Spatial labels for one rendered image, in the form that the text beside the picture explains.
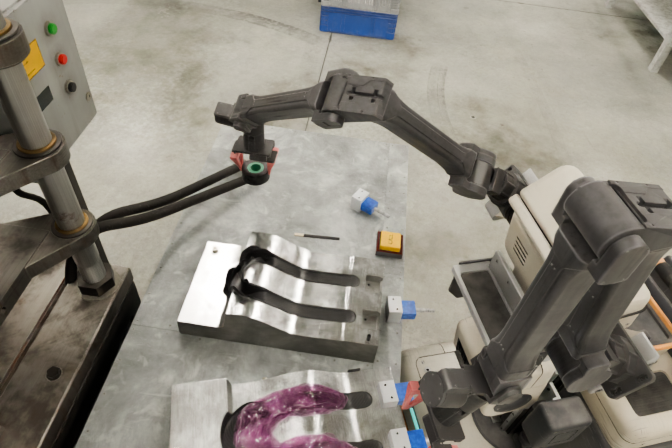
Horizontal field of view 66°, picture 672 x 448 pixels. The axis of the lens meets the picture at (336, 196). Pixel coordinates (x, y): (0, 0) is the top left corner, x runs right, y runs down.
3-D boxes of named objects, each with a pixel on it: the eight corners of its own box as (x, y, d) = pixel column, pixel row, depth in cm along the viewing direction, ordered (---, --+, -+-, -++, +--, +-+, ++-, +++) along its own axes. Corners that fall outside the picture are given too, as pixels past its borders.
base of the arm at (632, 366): (658, 380, 88) (617, 319, 96) (640, 373, 83) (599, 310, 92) (613, 401, 92) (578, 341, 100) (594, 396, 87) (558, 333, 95)
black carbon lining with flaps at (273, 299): (359, 279, 139) (364, 258, 132) (354, 332, 128) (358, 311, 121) (233, 260, 140) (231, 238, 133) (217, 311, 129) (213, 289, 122)
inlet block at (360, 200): (392, 218, 165) (394, 206, 161) (384, 227, 162) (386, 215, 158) (358, 199, 170) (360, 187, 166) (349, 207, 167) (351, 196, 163)
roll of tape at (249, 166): (239, 183, 147) (238, 174, 144) (246, 165, 152) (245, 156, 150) (266, 187, 147) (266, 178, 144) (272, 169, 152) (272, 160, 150)
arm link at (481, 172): (503, 197, 117) (509, 175, 117) (478, 181, 111) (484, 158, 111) (470, 195, 124) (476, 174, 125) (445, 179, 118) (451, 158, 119)
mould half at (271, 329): (379, 279, 148) (387, 250, 138) (373, 363, 130) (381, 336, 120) (209, 253, 149) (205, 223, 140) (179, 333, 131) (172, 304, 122)
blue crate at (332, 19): (395, 18, 435) (400, -8, 420) (393, 42, 406) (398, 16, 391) (324, 8, 437) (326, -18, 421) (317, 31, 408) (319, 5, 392)
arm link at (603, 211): (733, 218, 54) (672, 155, 61) (614, 245, 53) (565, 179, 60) (604, 385, 87) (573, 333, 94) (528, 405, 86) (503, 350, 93)
